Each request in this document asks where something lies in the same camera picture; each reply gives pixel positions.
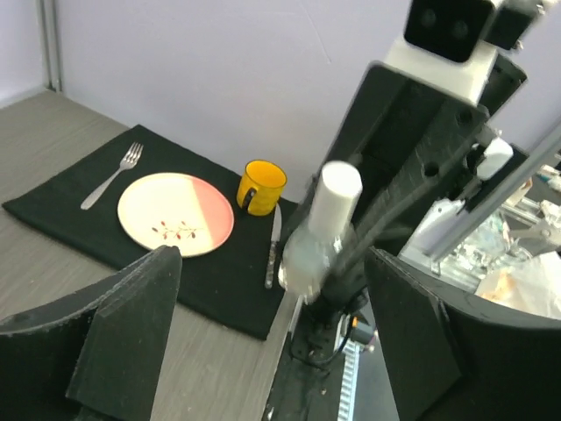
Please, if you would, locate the yellow plastic cup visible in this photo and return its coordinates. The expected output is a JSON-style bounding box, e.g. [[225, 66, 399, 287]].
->
[[237, 160, 288, 217]]

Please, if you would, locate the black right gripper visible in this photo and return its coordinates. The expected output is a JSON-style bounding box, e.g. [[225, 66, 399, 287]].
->
[[325, 56, 527, 272]]

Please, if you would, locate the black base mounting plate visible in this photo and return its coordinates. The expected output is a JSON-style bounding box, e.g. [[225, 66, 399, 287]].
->
[[261, 299, 349, 420]]

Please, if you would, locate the slotted cable duct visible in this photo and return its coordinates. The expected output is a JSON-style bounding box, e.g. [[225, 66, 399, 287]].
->
[[337, 340, 360, 421]]

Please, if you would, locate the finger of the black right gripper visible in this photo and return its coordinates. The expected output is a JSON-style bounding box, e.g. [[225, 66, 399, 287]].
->
[[280, 161, 394, 307]]

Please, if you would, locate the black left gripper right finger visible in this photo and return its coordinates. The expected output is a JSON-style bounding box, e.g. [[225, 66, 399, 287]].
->
[[365, 249, 560, 420]]

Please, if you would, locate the silver table knife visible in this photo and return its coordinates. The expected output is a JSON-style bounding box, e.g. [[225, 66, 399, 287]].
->
[[264, 204, 282, 289]]

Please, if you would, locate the pink plate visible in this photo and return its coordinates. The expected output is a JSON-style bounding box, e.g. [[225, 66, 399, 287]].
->
[[117, 173, 234, 258]]

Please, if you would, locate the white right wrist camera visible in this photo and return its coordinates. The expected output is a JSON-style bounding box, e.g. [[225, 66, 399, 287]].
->
[[383, 0, 557, 105]]

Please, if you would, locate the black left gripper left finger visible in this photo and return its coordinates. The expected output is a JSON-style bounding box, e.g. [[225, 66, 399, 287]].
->
[[1, 246, 182, 420]]

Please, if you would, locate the silver metal fork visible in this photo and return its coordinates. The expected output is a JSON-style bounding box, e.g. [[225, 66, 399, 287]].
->
[[80, 142, 144, 211]]

